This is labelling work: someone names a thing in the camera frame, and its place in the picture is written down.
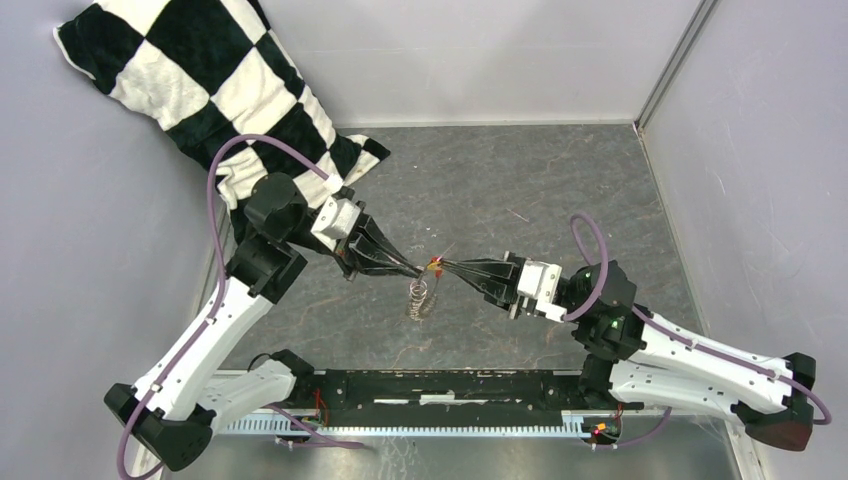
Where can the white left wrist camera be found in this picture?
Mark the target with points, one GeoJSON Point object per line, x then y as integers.
{"type": "Point", "coordinates": [337, 216]}

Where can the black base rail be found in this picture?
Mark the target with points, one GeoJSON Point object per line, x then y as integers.
{"type": "Point", "coordinates": [447, 398]}

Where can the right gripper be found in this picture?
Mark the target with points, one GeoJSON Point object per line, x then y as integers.
{"type": "Point", "coordinates": [497, 288]}

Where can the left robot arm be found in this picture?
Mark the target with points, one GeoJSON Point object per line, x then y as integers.
{"type": "Point", "coordinates": [172, 410]}

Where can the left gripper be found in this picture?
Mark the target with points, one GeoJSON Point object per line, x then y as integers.
{"type": "Point", "coordinates": [353, 258]}

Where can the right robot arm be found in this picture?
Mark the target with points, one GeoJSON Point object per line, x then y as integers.
{"type": "Point", "coordinates": [636, 356]}

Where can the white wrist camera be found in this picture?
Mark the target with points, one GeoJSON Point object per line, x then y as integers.
{"type": "Point", "coordinates": [536, 290]}
{"type": "Point", "coordinates": [337, 216]}

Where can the black white checkered cloth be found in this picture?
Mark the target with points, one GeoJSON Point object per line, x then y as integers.
{"type": "Point", "coordinates": [216, 79]}

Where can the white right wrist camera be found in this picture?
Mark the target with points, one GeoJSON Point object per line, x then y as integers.
{"type": "Point", "coordinates": [536, 290]}

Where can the silver keyring bundle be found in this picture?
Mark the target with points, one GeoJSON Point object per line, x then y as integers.
{"type": "Point", "coordinates": [422, 298]}

